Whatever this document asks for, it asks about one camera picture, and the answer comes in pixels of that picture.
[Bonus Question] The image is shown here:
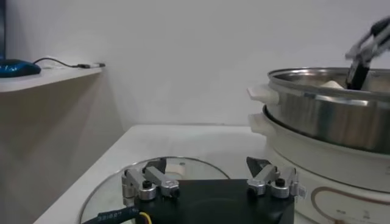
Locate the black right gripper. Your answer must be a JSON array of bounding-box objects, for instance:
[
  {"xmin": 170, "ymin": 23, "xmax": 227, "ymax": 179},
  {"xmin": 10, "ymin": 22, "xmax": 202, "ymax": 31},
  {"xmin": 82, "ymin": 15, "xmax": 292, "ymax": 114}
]
[{"xmin": 345, "ymin": 16, "xmax": 390, "ymax": 91}]

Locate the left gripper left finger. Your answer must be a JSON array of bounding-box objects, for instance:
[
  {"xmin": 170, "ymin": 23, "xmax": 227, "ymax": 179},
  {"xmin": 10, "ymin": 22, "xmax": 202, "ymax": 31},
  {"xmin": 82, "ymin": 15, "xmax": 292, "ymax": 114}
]
[{"xmin": 121, "ymin": 157, "xmax": 180, "ymax": 208}]

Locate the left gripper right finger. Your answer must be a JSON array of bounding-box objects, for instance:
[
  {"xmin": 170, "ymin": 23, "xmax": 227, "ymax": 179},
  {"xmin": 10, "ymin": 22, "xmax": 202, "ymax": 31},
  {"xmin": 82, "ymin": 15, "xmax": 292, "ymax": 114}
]
[{"xmin": 246, "ymin": 156, "xmax": 307, "ymax": 200}]

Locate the white steamed baozi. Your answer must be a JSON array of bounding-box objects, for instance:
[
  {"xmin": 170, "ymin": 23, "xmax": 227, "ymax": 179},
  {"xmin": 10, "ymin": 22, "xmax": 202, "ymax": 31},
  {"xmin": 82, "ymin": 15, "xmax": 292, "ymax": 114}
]
[{"xmin": 319, "ymin": 80, "xmax": 346, "ymax": 90}]

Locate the stainless steel steamer basket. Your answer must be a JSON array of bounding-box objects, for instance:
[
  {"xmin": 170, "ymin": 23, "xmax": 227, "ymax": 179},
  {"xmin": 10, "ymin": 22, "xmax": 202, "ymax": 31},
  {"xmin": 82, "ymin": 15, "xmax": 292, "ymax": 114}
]
[{"xmin": 246, "ymin": 67, "xmax": 390, "ymax": 155}]

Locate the white electric pot base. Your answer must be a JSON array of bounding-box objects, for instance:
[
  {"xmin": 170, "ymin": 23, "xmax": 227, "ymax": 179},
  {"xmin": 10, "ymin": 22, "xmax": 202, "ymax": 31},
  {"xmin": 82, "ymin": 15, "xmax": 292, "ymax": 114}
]
[{"xmin": 248, "ymin": 106, "xmax": 390, "ymax": 224}]

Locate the glass pot lid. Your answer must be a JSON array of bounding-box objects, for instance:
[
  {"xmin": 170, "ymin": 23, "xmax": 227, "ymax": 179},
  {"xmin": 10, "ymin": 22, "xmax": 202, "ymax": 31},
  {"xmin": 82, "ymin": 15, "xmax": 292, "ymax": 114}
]
[{"xmin": 77, "ymin": 156, "xmax": 231, "ymax": 224}]

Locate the white side table with mouse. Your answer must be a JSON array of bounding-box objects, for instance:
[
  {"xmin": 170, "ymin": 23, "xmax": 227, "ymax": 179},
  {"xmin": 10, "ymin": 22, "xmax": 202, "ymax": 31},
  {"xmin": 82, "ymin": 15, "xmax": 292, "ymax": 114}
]
[{"xmin": 0, "ymin": 66, "xmax": 103, "ymax": 94}]

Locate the blue computer mouse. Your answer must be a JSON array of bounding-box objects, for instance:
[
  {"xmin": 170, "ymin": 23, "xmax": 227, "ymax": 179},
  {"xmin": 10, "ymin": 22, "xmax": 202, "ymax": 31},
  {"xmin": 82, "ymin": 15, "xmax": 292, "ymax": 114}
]
[{"xmin": 0, "ymin": 59, "xmax": 42, "ymax": 79}]

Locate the dark laptop screen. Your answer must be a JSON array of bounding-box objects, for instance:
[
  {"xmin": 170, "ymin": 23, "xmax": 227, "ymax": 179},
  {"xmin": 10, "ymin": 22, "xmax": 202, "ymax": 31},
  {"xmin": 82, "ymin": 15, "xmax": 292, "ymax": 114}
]
[{"xmin": 0, "ymin": 0, "xmax": 6, "ymax": 60}]

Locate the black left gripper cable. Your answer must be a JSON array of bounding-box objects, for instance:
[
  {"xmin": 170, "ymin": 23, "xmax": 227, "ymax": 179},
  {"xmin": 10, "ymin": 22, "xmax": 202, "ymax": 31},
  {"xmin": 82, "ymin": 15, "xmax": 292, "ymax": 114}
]
[{"xmin": 80, "ymin": 205, "xmax": 153, "ymax": 224}]

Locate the black cable with usb adapter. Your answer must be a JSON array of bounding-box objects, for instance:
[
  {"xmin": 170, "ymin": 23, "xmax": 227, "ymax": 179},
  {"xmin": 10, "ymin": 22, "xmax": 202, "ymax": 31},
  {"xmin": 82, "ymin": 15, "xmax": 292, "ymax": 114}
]
[{"xmin": 32, "ymin": 57, "xmax": 106, "ymax": 69}]

